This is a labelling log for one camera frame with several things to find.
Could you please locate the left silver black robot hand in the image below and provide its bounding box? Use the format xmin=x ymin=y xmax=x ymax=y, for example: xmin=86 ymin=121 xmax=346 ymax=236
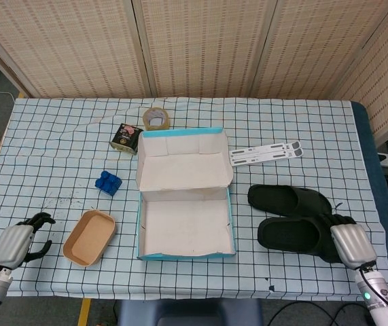
xmin=0 ymin=212 xmax=56 ymax=270

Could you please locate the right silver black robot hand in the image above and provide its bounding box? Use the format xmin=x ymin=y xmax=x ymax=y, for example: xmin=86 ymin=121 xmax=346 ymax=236
xmin=329 ymin=213 xmax=378 ymax=271

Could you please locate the black rubber slipper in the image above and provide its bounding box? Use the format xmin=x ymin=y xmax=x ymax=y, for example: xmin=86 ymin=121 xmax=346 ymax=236
xmin=257 ymin=213 xmax=346 ymax=264
xmin=247 ymin=184 xmax=332 ymax=218

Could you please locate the open blue cardboard shoe box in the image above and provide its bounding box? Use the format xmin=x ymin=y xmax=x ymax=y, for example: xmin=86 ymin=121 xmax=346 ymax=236
xmin=135 ymin=126 xmax=237 ymax=261

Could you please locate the brown paper tray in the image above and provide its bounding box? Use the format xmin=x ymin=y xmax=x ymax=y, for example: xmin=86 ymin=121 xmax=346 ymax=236
xmin=63 ymin=209 xmax=118 ymax=268

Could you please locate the blue checkered tablecloth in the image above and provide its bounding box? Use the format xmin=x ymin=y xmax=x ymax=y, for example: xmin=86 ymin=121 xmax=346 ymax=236
xmin=0 ymin=96 xmax=388 ymax=302

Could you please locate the blue toy building block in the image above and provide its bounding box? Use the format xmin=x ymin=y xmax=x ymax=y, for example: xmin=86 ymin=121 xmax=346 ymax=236
xmin=94 ymin=170 xmax=122 ymax=198

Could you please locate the black tin can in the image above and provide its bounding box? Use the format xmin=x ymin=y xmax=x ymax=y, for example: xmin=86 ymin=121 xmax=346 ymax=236
xmin=109 ymin=122 xmax=144 ymax=156

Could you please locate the dark blue chair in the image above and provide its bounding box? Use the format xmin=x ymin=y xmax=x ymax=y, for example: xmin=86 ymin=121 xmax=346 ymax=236
xmin=117 ymin=298 xmax=264 ymax=326

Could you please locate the clear packing tape roll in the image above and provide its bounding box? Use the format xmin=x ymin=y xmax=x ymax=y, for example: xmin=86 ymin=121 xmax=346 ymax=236
xmin=142 ymin=107 xmax=171 ymax=132

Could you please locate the bamboo folding screen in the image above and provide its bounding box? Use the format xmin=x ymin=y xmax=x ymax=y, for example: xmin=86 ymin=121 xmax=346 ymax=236
xmin=0 ymin=0 xmax=388 ymax=147

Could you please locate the black floor cable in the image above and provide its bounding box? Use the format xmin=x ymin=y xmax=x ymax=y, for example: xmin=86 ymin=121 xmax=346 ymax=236
xmin=268 ymin=300 xmax=371 ymax=326

